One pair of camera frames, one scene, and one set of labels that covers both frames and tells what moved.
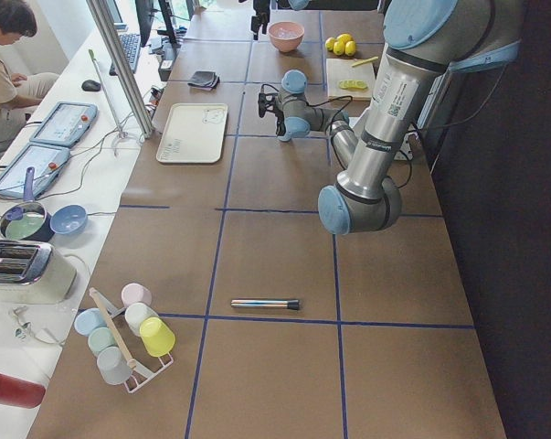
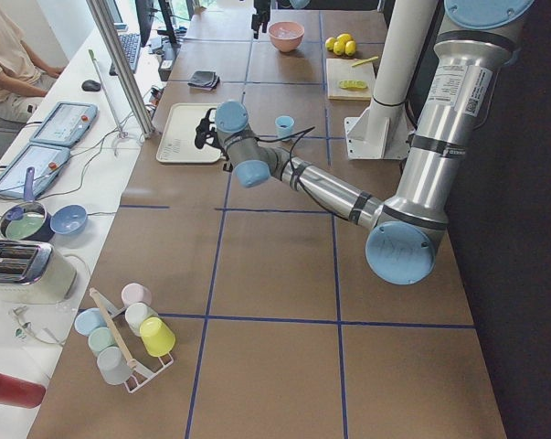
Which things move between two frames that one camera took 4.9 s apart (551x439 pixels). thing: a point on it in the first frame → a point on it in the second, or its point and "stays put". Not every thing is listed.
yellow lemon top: [344, 37] stays put
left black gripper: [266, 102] → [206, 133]
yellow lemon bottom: [350, 48] stays put
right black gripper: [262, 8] stays put
